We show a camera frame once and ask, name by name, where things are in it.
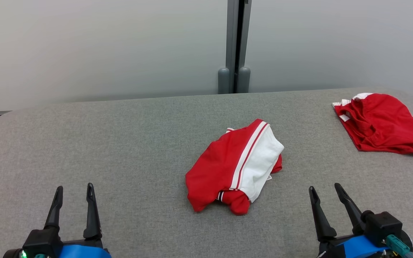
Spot right gripper teal plug cable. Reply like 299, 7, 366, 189
386, 234, 413, 258

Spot grey rounded post cover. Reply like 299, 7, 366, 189
237, 66, 251, 94
218, 67, 231, 95

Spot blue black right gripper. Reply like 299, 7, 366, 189
308, 183, 413, 258

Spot grey vertical door frame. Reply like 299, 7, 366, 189
226, 0, 253, 94

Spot red basketball jersey number 23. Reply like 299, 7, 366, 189
185, 118, 285, 216

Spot red shorts with white stripe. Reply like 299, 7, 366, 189
332, 92, 413, 157

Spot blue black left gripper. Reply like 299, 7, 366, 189
3, 183, 112, 258

